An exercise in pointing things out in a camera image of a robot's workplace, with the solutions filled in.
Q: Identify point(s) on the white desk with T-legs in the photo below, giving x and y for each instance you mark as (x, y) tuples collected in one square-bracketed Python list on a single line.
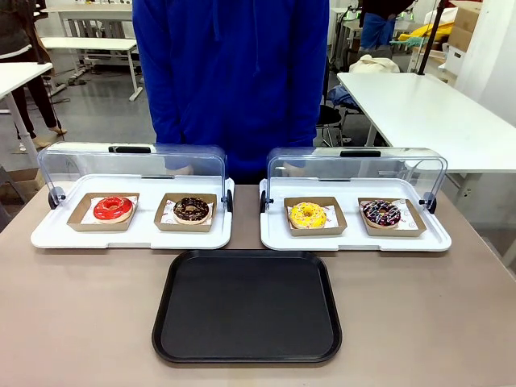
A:
[(88, 43)]

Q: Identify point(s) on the white display case base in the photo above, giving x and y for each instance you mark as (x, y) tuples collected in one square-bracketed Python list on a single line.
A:
[(145, 238), (354, 242)]

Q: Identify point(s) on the yellow glazed sprinkle donut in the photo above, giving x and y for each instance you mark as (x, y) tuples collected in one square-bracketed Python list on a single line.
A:
[(300, 217)]

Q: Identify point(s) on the bystander in dark clothes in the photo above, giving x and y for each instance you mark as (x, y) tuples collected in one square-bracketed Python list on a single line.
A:
[(18, 40)]

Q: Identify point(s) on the person in blue hoodie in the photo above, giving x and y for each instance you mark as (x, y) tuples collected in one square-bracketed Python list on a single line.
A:
[(234, 80)]

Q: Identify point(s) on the black stool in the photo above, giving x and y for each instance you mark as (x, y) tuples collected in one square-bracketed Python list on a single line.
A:
[(330, 115)]

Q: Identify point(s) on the teal fringed item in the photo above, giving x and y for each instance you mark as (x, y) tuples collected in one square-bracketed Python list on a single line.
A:
[(405, 40)]

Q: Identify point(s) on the bystander with blue apron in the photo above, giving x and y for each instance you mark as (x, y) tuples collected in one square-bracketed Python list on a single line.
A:
[(377, 28)]

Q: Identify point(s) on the yellow cloth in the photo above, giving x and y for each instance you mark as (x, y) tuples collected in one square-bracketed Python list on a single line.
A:
[(433, 31)]

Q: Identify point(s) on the chocolate glazed donut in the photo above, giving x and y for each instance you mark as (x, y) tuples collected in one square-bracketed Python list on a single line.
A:
[(181, 213)]

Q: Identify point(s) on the white storage box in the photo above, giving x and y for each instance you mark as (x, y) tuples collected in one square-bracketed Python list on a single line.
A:
[(456, 58)]

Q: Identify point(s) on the clear display case lid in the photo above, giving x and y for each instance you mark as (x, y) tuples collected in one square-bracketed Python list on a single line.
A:
[(346, 167), (121, 161)]

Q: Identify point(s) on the large white table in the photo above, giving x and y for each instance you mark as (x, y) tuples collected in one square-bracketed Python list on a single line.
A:
[(435, 117)]

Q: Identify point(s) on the white printed paper liner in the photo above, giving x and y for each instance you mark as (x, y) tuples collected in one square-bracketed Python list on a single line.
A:
[(331, 217), (88, 219), (409, 219), (166, 215)]

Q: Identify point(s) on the dark colourful sprinkle donut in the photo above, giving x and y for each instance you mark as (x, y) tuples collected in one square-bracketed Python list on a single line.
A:
[(387, 217)]

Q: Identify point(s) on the white desk with grey leg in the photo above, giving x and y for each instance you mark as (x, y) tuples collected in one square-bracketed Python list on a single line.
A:
[(20, 78)]

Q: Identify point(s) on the brown cardboard donut tray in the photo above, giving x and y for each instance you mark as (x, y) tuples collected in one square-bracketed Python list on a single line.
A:
[(76, 221), (183, 227), (318, 232), (397, 232)]

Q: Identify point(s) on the beige fabric bag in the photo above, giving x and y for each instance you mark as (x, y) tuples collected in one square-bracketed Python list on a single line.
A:
[(373, 64)]

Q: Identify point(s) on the red glazed donut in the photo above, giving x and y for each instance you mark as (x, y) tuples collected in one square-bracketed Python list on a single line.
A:
[(102, 211)]

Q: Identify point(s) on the blue cloth bundle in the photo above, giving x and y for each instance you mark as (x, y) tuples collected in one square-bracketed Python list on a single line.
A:
[(340, 96)]

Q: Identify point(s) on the black stand pole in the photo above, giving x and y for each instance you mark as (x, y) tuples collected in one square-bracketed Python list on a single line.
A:
[(429, 44)]

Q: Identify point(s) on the brown cardboard box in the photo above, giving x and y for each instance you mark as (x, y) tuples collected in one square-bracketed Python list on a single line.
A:
[(465, 28)]

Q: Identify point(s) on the long white workbench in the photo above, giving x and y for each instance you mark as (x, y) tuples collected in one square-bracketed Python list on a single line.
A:
[(92, 12)]

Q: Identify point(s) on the black serving tray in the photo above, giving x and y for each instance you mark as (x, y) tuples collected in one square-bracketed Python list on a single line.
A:
[(246, 306)]

